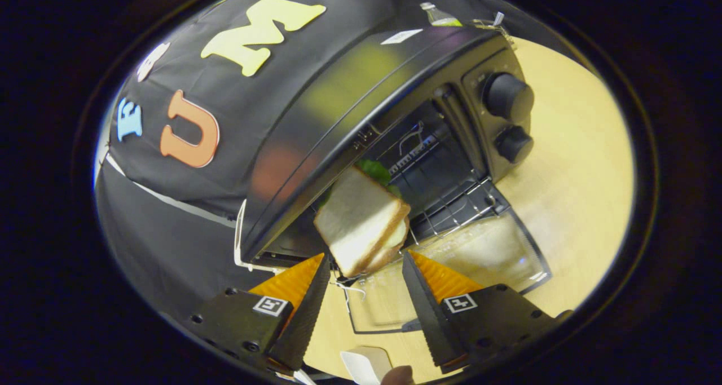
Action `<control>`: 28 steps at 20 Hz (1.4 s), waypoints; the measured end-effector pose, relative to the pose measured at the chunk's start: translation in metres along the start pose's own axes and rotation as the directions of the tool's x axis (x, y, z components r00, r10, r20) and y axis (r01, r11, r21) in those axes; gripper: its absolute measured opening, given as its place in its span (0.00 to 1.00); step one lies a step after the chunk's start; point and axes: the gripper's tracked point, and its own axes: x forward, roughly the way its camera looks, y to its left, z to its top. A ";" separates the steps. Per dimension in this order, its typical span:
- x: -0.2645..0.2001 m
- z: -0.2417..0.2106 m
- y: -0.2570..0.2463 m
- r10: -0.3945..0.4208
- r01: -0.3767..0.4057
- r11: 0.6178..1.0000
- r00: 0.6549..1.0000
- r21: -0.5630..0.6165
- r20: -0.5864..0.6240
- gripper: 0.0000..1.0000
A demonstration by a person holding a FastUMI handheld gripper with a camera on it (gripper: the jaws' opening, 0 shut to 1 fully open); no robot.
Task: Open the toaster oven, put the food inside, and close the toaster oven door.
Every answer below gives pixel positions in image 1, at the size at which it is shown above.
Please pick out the white plastic tray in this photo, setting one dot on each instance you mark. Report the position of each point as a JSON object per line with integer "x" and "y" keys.
{"x": 361, "y": 368}

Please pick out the black toaster oven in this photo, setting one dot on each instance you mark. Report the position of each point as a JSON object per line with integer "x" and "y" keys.
{"x": 316, "y": 120}

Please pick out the metal spoon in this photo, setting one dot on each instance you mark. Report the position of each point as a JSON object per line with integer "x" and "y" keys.
{"x": 498, "y": 18}

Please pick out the white bread sandwich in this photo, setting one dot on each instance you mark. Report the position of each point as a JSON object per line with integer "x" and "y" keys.
{"x": 355, "y": 221}

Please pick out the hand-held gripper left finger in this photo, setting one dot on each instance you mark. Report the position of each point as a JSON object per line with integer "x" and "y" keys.
{"x": 304, "y": 317}

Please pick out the green drink bottle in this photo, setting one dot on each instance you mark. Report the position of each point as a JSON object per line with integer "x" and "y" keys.
{"x": 443, "y": 17}

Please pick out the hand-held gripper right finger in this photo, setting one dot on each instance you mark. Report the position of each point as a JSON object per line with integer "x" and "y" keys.
{"x": 428, "y": 312}

